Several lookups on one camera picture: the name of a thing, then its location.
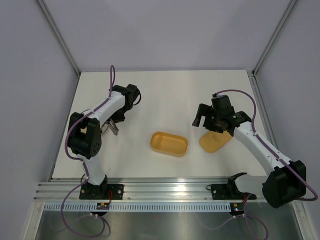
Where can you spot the yellow lunch box base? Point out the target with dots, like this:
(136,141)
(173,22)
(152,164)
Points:
(169,144)

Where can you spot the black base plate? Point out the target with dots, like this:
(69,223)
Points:
(112,191)
(225,192)

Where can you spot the right aluminium frame post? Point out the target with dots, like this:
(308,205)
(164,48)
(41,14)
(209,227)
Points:
(274,36)

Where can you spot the left aluminium frame post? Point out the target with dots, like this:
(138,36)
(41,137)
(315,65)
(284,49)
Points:
(44,9)

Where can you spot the white slotted cable duct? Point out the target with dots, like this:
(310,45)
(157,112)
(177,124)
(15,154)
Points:
(152,207)

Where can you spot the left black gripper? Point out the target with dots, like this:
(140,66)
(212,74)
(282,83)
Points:
(117,118)

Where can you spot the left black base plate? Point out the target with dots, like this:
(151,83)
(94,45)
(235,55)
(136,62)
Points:
(112,191)

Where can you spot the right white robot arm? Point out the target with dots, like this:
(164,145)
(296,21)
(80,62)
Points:
(285,179)

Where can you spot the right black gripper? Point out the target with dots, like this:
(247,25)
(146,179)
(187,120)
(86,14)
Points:
(202,110)

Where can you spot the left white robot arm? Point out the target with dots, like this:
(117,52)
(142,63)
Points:
(84,135)

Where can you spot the aluminium mounting rail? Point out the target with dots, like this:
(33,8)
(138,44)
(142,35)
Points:
(153,189)

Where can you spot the metal food tongs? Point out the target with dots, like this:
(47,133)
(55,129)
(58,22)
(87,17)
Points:
(109,125)

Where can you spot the yellow lunch box lid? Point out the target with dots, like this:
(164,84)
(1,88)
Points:
(213,141)

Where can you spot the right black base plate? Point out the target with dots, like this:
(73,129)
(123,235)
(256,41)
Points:
(225,192)

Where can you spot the aluminium frame post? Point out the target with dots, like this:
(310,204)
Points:
(274,36)
(44,9)

